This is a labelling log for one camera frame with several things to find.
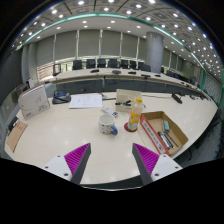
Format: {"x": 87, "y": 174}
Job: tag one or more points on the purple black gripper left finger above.
{"x": 77, "y": 161}

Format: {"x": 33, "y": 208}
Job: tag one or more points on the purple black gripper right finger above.
{"x": 146, "y": 161}

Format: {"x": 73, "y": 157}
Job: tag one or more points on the yellow drink plastic bottle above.
{"x": 135, "y": 114}

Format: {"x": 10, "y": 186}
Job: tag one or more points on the open cardboard box red label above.
{"x": 165, "y": 142}

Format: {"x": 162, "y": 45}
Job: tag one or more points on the red round coaster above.
{"x": 126, "y": 128}

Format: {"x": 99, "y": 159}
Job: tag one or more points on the teal eraser block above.
{"x": 166, "y": 127}

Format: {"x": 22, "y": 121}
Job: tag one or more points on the white paper sheets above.
{"x": 85, "y": 101}

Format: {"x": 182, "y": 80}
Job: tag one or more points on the white remote control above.
{"x": 109, "y": 111}

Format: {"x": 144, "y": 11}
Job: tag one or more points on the beige board with black clip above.
{"x": 125, "y": 99}

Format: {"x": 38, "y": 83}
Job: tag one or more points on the dark blue bag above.
{"x": 60, "y": 97}

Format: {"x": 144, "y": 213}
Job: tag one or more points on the brown cardboard piece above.
{"x": 15, "y": 135}

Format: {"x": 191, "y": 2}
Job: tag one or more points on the black table microphone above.
{"x": 177, "y": 99}

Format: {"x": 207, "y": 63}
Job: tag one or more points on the white carton box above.
{"x": 33, "y": 101}

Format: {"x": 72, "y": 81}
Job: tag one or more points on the long conference desk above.
{"x": 109, "y": 80}

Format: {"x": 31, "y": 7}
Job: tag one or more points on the grey round pillar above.
{"x": 154, "y": 51}

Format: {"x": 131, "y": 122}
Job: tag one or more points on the white patterned mug blue handle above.
{"x": 106, "y": 123}

